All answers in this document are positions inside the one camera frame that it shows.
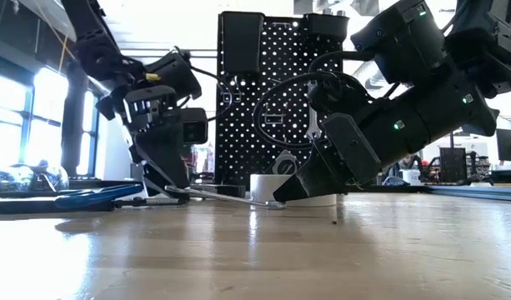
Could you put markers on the silver combination wrench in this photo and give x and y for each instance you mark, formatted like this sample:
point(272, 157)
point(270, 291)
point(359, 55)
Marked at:
point(313, 121)

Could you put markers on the black building column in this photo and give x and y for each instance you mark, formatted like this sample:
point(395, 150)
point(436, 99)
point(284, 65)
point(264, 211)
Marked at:
point(73, 137)

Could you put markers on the person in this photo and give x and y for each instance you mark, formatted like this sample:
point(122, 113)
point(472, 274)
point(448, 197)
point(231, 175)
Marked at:
point(409, 161)

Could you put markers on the black aluminium rig frame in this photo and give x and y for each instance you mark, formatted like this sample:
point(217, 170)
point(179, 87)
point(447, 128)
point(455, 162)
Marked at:
point(405, 188)

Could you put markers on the tall black plastic bin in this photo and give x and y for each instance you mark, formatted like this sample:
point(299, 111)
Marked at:
point(242, 41)

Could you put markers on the black perforated peg board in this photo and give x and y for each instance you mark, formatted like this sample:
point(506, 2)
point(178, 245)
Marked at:
point(238, 146)

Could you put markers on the black perforated box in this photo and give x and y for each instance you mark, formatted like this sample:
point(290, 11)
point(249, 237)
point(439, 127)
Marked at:
point(454, 164)

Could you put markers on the grey round notched knob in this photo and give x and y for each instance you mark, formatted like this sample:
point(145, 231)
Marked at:
point(285, 166)

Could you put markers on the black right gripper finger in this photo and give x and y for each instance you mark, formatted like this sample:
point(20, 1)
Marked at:
point(317, 179)

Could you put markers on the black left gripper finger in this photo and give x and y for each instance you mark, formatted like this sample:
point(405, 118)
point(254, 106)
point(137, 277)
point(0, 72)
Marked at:
point(163, 154)
point(159, 189)

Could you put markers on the black computer monitor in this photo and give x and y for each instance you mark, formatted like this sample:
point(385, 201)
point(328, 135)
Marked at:
point(509, 145)

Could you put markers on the white tape roll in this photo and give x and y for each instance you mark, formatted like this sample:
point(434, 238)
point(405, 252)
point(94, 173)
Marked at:
point(263, 187)

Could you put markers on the blue flat mat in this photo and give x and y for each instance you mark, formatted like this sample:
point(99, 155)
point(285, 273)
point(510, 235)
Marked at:
point(497, 193)

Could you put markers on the clear safety glasses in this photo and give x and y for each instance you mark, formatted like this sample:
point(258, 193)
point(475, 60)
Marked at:
point(21, 177)

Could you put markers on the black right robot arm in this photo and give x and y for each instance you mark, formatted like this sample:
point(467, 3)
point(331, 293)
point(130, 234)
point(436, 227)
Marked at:
point(426, 108)

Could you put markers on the short black plastic bin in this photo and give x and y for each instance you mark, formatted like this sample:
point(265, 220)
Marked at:
point(326, 27)

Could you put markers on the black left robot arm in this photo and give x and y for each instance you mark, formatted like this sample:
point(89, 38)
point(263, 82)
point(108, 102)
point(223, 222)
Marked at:
point(96, 50)

